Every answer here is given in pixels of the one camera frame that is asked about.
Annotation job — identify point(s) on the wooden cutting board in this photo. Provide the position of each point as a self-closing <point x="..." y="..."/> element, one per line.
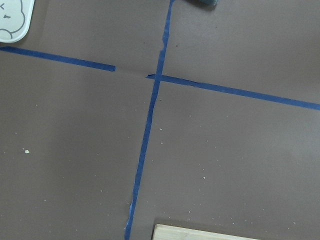
<point x="167" y="232"/>

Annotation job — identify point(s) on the grey folded cloth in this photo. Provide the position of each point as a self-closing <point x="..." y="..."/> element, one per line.
<point x="204" y="3"/>

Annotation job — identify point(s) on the white bear tray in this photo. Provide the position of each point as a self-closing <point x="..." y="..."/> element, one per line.
<point x="15" y="19"/>

